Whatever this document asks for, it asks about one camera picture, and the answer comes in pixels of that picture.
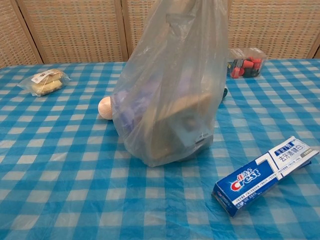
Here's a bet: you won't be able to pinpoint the grey blue cardboard box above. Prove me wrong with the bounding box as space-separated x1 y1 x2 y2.
171 111 214 152

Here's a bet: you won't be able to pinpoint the transparent plastic bag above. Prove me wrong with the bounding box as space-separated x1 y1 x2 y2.
111 0 230 168

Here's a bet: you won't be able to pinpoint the clear box red black parts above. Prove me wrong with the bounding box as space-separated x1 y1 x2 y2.
226 47 268 79

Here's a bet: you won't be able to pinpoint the blue white toothpaste box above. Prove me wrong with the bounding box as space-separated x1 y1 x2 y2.
211 136 320 218

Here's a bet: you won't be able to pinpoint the peach round wooden ball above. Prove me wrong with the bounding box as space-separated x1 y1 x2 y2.
98 96 114 120

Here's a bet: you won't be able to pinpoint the blue white checked tablecloth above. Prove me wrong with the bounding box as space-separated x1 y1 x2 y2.
0 58 320 240

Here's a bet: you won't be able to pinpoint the bamboo folding screen panel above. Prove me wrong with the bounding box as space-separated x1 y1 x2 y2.
227 0 320 60
0 0 43 70
121 0 232 62
14 0 130 65
306 32 320 60

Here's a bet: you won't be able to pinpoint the bread in clear wrapper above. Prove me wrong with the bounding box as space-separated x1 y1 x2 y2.
16 68 72 97

